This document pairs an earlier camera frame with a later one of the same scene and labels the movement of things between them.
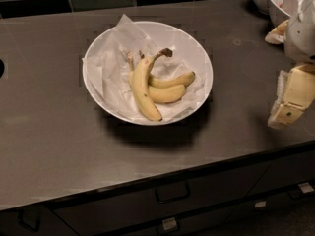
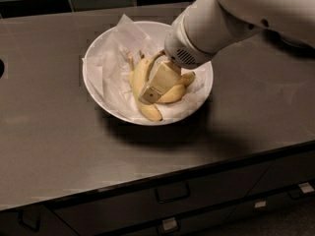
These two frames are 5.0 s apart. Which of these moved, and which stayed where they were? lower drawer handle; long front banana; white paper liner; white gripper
Moved: white gripper
Stayed: long front banana; lower drawer handle; white paper liner
